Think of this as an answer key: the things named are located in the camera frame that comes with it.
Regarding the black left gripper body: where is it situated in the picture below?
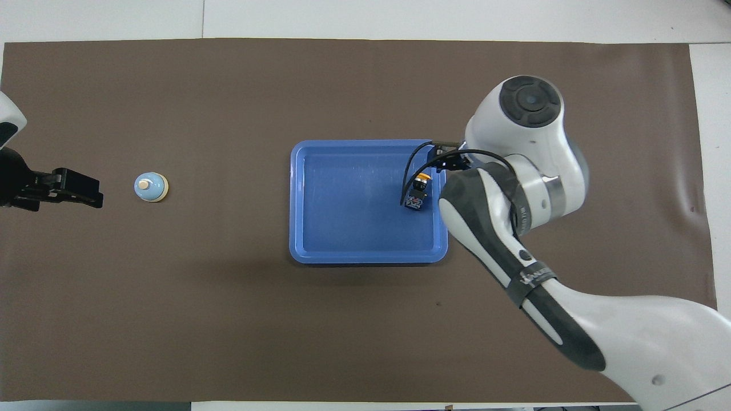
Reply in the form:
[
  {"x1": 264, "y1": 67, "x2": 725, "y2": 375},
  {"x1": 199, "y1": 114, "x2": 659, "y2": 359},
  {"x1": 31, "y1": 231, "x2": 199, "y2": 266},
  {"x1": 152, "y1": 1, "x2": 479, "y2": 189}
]
[{"x1": 0, "y1": 147, "x2": 55, "y2": 209}]

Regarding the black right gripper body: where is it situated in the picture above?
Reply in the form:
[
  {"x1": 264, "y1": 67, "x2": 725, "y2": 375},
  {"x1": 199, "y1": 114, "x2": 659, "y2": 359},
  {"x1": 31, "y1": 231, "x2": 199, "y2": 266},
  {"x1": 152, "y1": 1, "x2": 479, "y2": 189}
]
[{"x1": 435, "y1": 145, "x2": 475, "y2": 172}]

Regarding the yellow push button switch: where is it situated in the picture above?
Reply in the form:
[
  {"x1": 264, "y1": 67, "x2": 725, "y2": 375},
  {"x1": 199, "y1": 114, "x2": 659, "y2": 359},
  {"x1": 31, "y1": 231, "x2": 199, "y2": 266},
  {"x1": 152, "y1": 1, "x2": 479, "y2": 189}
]
[{"x1": 404, "y1": 172, "x2": 432, "y2": 212}]

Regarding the light blue call bell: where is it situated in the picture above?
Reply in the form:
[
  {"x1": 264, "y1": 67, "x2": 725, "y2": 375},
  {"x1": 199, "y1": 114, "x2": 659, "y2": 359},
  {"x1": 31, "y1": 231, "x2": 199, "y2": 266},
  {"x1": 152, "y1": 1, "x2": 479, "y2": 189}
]
[{"x1": 134, "y1": 172, "x2": 170, "y2": 203}]

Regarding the blue plastic tray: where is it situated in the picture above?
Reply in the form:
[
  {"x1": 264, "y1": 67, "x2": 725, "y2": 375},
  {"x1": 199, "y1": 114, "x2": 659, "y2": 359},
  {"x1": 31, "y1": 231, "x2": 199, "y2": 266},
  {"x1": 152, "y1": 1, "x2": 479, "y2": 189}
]
[{"x1": 289, "y1": 139, "x2": 449, "y2": 265}]

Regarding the brown table mat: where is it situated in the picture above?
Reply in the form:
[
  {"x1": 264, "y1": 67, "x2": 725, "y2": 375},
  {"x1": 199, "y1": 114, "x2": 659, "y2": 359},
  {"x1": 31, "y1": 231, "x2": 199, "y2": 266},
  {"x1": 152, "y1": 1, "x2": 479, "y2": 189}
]
[{"x1": 0, "y1": 38, "x2": 718, "y2": 403}]

